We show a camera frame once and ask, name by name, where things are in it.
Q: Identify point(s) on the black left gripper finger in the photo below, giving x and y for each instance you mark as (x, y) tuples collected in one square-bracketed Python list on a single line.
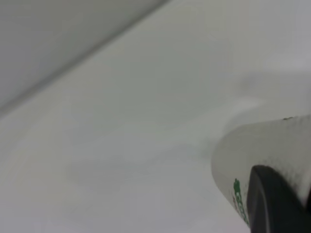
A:
[(272, 206)]

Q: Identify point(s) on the white paper coffee cup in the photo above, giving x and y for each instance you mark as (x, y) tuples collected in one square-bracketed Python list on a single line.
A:
[(245, 148)]

